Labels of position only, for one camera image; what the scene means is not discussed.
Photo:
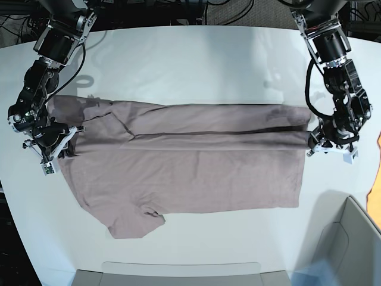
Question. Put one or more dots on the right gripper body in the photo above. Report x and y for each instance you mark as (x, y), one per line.
(47, 131)

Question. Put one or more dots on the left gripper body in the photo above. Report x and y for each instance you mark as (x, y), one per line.
(328, 134)

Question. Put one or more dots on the mauve T-shirt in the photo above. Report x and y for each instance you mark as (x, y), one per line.
(134, 162)

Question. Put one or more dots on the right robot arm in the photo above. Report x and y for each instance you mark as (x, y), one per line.
(68, 27)

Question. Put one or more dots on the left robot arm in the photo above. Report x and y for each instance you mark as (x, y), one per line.
(328, 45)

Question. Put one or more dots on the orange object at right edge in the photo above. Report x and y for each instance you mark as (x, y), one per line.
(373, 196)

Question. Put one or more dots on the grey box at right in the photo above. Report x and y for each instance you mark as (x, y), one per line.
(348, 252)

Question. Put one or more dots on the grey bin at bottom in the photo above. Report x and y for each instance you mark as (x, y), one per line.
(117, 273)

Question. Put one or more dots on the blue translucent object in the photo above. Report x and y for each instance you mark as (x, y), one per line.
(312, 272)

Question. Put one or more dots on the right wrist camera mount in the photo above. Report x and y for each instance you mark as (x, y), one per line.
(50, 156)

